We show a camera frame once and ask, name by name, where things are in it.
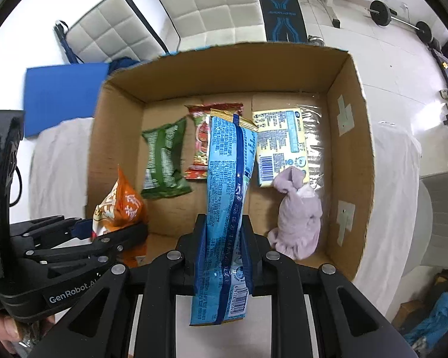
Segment long blue snack packet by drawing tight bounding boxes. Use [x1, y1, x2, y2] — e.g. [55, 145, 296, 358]
[188, 108, 260, 327]

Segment dark blue bag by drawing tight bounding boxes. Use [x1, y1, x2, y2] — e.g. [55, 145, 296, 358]
[108, 57, 140, 77]

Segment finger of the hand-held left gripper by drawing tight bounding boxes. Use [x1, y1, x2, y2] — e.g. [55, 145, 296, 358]
[9, 214, 98, 249]
[24, 223, 149, 278]

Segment blue cloth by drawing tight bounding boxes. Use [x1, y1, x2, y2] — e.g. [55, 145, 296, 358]
[403, 291, 448, 355]

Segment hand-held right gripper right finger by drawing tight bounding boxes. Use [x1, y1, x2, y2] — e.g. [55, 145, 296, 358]
[241, 214, 415, 358]

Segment orange snack packet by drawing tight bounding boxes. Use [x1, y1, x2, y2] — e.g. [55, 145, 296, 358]
[91, 164, 150, 265]

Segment grey plastic chair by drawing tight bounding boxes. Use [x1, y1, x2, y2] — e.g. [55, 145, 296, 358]
[403, 168, 448, 269]

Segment white quilted chair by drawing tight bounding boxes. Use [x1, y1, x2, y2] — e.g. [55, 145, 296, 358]
[54, 0, 168, 64]
[145, 0, 267, 51]

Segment purple cloth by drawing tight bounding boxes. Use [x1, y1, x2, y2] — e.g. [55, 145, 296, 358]
[267, 167, 323, 261]

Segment cardboard box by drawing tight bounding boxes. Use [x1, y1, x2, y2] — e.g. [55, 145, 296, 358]
[85, 41, 376, 282]

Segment black weight bench pad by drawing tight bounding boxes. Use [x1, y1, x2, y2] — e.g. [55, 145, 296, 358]
[257, 0, 309, 43]

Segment green snack packet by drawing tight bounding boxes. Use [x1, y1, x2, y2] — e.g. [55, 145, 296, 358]
[140, 115, 193, 199]

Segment black cable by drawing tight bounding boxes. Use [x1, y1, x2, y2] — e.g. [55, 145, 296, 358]
[9, 164, 24, 206]

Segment dark folded stand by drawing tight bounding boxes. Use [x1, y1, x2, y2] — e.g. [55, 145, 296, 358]
[53, 20, 80, 64]

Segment person's left hand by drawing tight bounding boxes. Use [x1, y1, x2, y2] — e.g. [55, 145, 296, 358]
[0, 311, 56, 357]

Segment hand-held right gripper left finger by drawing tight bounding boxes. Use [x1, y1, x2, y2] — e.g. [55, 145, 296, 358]
[33, 214, 210, 358]

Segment blue foam mat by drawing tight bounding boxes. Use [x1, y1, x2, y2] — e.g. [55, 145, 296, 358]
[24, 63, 111, 139]

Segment short dumbbell bar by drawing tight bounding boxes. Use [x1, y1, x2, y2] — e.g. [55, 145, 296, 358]
[369, 0, 432, 43]

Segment red snack packet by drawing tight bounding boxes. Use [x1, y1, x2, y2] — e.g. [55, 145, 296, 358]
[184, 102, 244, 181]

